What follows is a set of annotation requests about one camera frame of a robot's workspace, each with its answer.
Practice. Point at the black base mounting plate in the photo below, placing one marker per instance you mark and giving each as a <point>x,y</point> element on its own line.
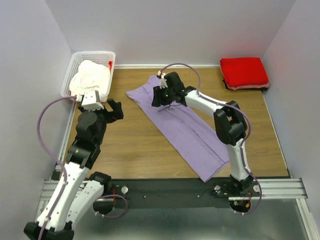
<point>174,193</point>

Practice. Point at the aluminium frame rail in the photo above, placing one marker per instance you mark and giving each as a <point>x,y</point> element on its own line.
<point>269,189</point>

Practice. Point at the purple t shirt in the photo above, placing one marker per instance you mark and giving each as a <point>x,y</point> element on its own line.
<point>191,136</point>

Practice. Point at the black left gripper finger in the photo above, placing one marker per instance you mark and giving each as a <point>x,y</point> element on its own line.
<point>115,106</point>
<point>114,116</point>

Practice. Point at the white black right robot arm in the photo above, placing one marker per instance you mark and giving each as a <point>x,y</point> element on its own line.
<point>229,121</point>

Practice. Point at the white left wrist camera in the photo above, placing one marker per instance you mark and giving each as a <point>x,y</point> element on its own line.
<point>89,101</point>

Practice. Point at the folded red t shirt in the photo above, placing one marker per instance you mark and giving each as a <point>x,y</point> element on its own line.
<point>243,71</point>

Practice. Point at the white crumpled t shirt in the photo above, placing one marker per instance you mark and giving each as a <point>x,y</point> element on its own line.
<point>91,77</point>

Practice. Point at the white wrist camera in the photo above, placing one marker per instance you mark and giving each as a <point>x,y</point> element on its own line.
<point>161,76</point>
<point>89,101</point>

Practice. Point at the white plastic laundry basket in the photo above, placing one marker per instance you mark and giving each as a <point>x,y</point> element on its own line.
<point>100,57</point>

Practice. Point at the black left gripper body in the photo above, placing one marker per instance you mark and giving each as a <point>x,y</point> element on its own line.
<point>103,115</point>

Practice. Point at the folded pink t shirt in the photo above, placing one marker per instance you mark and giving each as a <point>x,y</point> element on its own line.
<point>250,87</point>

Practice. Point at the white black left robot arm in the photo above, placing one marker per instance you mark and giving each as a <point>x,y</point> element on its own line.
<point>67,204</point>

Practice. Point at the red garment in basket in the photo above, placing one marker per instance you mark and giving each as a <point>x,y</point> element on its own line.
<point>111,64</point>

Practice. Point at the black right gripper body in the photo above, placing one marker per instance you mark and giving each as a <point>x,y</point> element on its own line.
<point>165,95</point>

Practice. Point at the folded black t shirt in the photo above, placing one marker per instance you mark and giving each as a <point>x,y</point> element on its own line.
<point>225,84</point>

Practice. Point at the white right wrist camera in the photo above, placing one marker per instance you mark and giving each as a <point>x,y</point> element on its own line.
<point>161,76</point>

